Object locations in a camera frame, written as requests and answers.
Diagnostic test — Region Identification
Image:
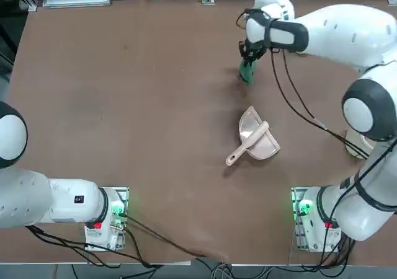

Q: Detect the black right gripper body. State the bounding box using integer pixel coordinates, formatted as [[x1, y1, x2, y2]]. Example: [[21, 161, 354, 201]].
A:
[[238, 38, 268, 62]]

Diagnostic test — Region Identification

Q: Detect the green cloth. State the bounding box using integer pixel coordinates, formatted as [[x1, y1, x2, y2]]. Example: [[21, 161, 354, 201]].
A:
[[237, 58, 257, 86]]

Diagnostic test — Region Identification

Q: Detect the white tape roll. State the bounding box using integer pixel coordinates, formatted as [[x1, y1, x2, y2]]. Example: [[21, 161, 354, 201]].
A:
[[344, 129, 375, 159]]

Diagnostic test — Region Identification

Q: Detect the black cable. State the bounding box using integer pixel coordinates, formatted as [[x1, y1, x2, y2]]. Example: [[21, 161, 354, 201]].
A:
[[269, 48, 372, 161], [280, 51, 372, 159], [24, 224, 156, 269]]

